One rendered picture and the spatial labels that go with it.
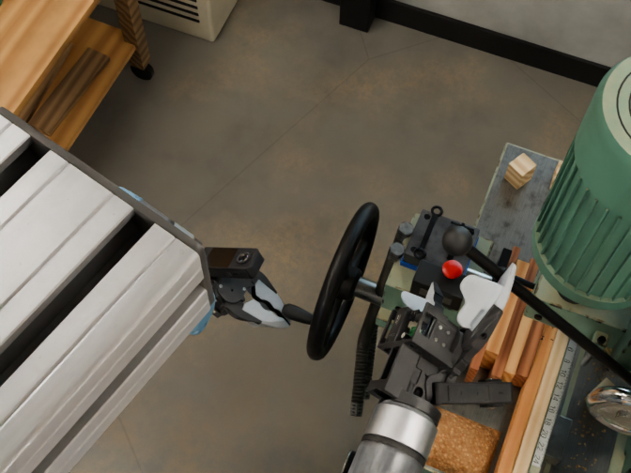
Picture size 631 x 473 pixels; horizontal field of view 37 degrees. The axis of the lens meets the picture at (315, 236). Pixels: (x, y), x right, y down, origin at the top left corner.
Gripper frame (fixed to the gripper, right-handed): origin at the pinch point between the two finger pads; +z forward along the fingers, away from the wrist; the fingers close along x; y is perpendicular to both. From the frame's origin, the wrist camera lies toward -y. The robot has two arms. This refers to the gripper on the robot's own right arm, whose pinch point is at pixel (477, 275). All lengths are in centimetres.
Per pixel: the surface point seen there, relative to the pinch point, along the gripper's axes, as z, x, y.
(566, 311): 8.8, 8.1, -21.1
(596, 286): 4.2, -7.6, -11.6
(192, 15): 105, 154, 26
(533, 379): 2.3, 18.7, -27.8
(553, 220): 8.5, -7.0, -2.8
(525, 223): 29.7, 27.1, -22.7
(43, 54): 50, 121, 54
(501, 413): -3.2, 23.3, -27.8
